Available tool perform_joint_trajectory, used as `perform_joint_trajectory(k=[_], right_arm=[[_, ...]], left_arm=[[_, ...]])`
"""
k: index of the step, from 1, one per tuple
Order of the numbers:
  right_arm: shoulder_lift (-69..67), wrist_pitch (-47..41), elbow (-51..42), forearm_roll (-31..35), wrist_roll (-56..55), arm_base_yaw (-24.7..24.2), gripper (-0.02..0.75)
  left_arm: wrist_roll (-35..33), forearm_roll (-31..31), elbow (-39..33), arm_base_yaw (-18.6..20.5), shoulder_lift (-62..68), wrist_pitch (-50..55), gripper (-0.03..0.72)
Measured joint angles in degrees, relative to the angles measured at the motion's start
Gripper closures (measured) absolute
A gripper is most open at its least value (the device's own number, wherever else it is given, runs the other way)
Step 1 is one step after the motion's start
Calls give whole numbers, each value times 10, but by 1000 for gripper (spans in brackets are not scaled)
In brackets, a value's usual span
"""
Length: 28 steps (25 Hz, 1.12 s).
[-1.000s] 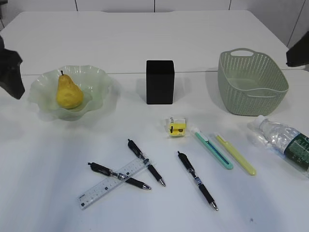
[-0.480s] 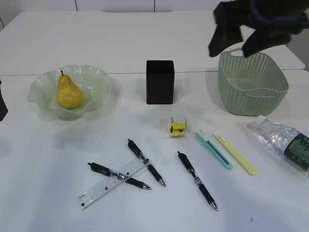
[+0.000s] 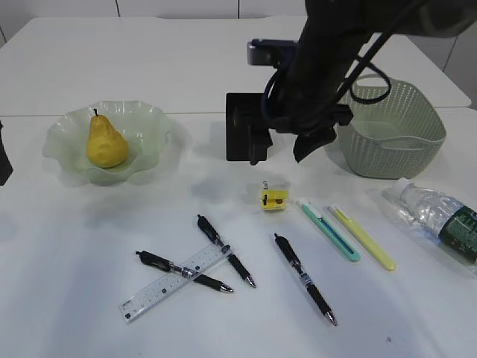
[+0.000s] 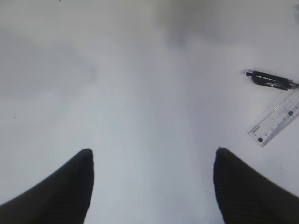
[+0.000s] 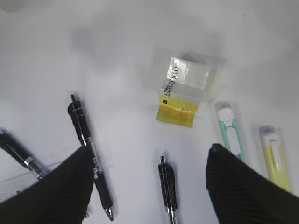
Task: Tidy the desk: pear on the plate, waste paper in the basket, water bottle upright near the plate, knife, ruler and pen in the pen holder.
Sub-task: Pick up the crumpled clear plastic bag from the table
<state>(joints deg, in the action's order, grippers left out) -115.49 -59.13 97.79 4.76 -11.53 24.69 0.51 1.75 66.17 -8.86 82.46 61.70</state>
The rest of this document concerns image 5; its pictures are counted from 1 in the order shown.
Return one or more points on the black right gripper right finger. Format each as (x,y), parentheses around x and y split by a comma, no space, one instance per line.
(240,195)

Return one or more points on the black pen middle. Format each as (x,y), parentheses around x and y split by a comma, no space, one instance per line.
(76,113)

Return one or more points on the yellow utility knife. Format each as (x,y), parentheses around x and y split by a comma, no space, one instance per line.
(274,157)

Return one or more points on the black pen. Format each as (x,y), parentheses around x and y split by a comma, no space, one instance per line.
(167,182)
(13,147)
(76,113)

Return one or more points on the clear yellow waste packaging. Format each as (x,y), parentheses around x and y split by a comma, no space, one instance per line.
(186,84)

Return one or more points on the black pen left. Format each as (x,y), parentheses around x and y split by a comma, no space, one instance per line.
(13,147)

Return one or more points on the teal utility knife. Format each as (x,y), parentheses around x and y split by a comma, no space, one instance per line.
(229,129)

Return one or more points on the black pen right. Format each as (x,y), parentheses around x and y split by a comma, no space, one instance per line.
(167,182)

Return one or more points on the clear plastic ruler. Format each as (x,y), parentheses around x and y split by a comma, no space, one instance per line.
(14,178)

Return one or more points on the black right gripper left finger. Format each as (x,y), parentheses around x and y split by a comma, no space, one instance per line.
(62,197)

